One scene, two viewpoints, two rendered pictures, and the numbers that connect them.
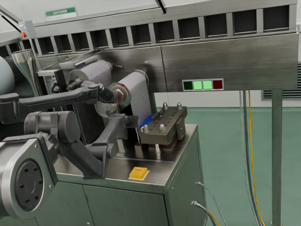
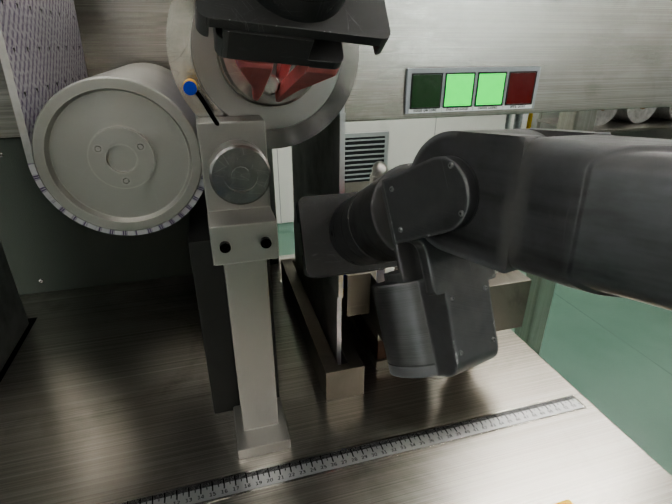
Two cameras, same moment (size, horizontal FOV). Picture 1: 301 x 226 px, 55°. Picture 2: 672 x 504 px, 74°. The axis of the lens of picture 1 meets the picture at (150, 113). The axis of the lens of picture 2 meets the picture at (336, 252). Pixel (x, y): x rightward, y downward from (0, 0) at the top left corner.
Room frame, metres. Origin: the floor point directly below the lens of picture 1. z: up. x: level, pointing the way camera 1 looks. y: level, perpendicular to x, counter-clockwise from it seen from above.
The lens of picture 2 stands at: (1.21, 0.37, 1.26)
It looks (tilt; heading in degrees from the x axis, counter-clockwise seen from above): 25 degrees down; 318
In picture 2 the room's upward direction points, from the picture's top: straight up
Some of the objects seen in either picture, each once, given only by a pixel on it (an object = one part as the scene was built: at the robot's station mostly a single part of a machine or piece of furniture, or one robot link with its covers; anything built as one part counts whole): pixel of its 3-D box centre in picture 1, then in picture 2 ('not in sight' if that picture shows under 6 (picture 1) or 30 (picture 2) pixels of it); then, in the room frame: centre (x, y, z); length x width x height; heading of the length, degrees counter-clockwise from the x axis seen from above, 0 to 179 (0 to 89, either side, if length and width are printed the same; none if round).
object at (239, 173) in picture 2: (109, 112); (239, 172); (1.47, 0.22, 1.18); 0.04 x 0.02 x 0.04; 64
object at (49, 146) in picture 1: (37, 154); not in sight; (0.56, 0.26, 1.45); 0.09 x 0.08 x 0.12; 81
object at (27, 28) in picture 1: (26, 29); not in sight; (1.80, 0.64, 1.66); 0.07 x 0.07 x 0.10; 51
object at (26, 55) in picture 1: (23, 55); not in sight; (1.94, 0.75, 1.50); 0.14 x 0.14 x 0.06
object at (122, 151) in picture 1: (117, 129); (249, 303); (1.51, 0.20, 1.05); 0.06 x 0.05 x 0.31; 154
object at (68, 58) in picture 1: (54, 64); not in sight; (1.93, 0.57, 1.41); 0.30 x 0.04 x 0.04; 154
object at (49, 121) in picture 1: (51, 130); not in sight; (0.64, 0.24, 1.47); 0.10 x 0.05 x 0.09; 171
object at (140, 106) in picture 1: (142, 109); (313, 180); (1.61, 0.05, 1.11); 0.23 x 0.01 x 0.18; 154
